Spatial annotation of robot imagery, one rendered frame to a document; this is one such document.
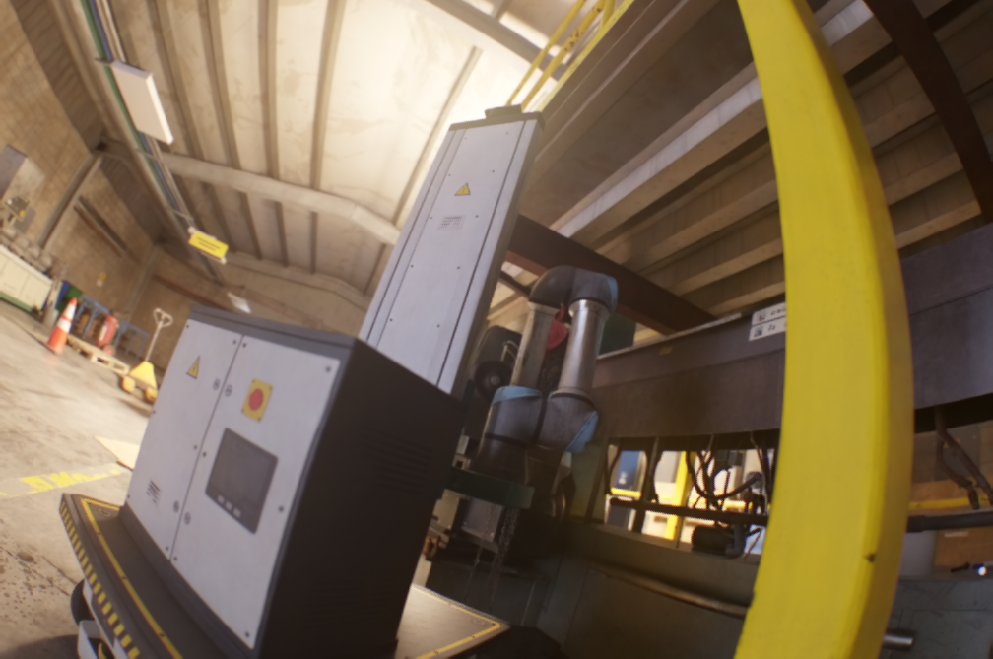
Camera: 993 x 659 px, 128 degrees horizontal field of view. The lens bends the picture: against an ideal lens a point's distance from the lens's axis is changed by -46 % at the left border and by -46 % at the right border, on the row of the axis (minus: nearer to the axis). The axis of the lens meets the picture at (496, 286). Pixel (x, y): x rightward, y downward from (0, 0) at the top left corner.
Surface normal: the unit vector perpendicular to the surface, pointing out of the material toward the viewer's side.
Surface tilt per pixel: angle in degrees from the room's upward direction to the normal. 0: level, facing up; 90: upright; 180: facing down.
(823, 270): 90
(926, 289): 78
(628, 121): 180
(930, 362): 90
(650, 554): 90
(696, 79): 180
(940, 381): 90
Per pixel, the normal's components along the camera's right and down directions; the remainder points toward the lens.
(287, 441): -0.39, -0.48
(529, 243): 0.39, -0.29
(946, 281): -0.81, -0.56
